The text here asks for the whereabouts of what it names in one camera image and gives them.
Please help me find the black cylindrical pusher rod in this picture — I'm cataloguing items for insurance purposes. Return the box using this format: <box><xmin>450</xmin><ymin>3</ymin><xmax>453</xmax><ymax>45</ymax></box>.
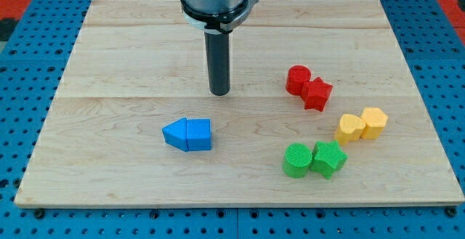
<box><xmin>204</xmin><ymin>33</ymin><xmax>230</xmax><ymax>96</ymax></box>

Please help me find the blue triangle block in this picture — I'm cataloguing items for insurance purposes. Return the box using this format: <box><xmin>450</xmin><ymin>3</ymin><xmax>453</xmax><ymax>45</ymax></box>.
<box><xmin>162</xmin><ymin>118</ymin><xmax>188</xmax><ymax>152</ymax></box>

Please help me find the yellow hexagon block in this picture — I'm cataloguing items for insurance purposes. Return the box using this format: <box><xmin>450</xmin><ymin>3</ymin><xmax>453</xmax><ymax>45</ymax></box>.
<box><xmin>360</xmin><ymin>107</ymin><xmax>388</xmax><ymax>139</ymax></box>

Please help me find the green star block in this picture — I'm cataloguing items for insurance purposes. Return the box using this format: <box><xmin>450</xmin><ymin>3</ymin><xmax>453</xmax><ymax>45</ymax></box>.
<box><xmin>310</xmin><ymin>141</ymin><xmax>348</xmax><ymax>179</ymax></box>

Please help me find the blue cube block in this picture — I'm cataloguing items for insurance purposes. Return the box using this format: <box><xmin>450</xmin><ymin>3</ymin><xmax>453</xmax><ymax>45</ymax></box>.
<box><xmin>187</xmin><ymin>118</ymin><xmax>211</xmax><ymax>151</ymax></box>

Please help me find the yellow heart block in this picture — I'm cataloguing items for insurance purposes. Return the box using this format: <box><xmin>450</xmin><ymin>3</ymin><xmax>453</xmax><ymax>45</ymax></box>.
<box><xmin>333</xmin><ymin>114</ymin><xmax>366</xmax><ymax>145</ymax></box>

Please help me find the wooden board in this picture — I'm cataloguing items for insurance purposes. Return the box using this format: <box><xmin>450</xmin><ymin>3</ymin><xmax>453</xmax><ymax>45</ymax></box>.
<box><xmin>15</xmin><ymin>0</ymin><xmax>464</xmax><ymax>208</ymax></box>

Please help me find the red cylinder block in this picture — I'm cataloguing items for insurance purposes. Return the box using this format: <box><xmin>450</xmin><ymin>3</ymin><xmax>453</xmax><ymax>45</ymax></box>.
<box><xmin>286</xmin><ymin>65</ymin><xmax>312</xmax><ymax>95</ymax></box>

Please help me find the green cylinder block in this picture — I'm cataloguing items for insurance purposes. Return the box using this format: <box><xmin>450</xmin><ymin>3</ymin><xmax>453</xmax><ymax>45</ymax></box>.
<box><xmin>282</xmin><ymin>143</ymin><xmax>312</xmax><ymax>178</ymax></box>

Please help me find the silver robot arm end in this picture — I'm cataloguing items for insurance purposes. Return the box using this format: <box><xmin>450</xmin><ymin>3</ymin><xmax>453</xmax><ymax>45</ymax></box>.
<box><xmin>180</xmin><ymin>0</ymin><xmax>259</xmax><ymax>35</ymax></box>

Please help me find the red star block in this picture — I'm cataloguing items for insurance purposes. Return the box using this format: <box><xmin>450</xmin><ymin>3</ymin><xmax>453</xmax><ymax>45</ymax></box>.
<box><xmin>300</xmin><ymin>77</ymin><xmax>333</xmax><ymax>112</ymax></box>

